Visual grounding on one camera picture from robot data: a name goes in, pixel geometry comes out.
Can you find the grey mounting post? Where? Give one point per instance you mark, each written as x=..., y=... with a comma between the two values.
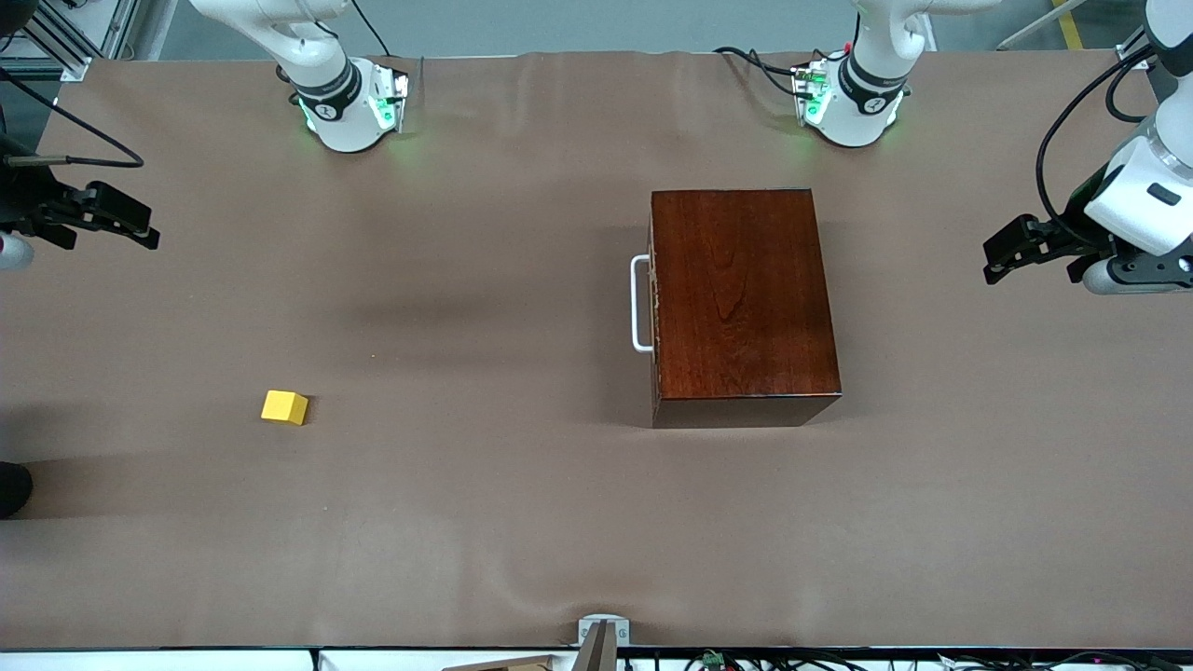
x=595, y=652

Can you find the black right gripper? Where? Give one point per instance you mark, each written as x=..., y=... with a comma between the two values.
x=26, y=198

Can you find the yellow block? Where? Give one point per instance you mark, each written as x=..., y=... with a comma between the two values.
x=282, y=407

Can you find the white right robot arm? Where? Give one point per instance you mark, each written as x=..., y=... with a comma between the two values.
x=326, y=56

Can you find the brown table cloth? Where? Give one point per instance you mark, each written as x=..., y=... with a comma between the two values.
x=419, y=522

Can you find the black round object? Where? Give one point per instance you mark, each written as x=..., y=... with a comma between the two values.
x=11, y=489

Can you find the dark wooden cabinet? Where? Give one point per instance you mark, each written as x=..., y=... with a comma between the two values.
x=746, y=298

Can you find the aluminium frame profile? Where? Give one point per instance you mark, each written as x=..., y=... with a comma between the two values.
x=1132, y=51
x=70, y=51

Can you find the silver metal clamp bracket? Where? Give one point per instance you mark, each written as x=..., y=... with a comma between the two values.
x=604, y=626

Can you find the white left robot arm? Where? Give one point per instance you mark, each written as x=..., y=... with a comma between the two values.
x=867, y=93

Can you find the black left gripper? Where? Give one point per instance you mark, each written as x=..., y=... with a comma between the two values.
x=1072, y=226

